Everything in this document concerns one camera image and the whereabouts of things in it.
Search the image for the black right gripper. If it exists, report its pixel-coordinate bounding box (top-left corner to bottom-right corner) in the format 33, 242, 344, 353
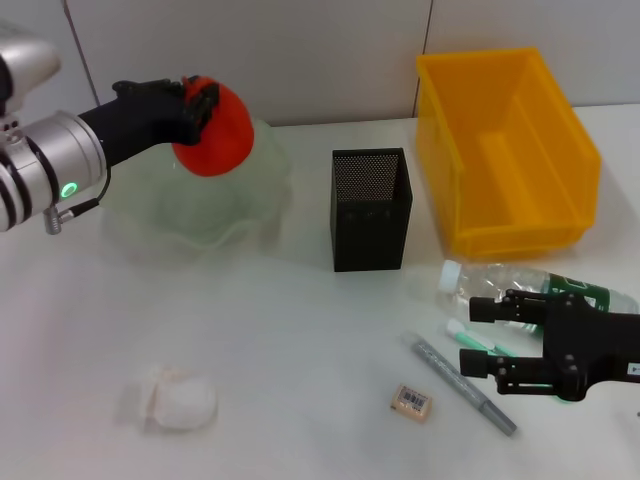
458, 288, 640, 402

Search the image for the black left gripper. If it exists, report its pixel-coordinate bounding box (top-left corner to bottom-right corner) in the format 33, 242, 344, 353
77, 77, 221, 169

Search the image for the clear green-label water bottle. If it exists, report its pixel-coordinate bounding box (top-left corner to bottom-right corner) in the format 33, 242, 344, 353
435, 259, 640, 336

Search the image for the white paper ball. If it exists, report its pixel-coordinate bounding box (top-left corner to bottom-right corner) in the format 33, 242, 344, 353
122, 362, 220, 434

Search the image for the grey glitter pen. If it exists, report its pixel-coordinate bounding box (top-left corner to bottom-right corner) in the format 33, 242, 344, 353
410, 338, 518, 438

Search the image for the clear green glass fruit plate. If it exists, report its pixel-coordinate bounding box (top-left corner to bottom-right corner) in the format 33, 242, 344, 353
99, 117, 294, 266

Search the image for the beige eraser with barcode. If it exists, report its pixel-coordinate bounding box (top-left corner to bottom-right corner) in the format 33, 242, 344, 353
389, 383, 434, 423

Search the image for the black mesh pen holder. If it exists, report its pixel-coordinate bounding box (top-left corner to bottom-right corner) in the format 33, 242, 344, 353
329, 147, 415, 273

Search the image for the yellow plastic bin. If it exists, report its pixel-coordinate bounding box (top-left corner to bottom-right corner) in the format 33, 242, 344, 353
415, 47, 603, 259

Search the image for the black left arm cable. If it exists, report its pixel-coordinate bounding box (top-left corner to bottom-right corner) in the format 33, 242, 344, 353
42, 167, 112, 235

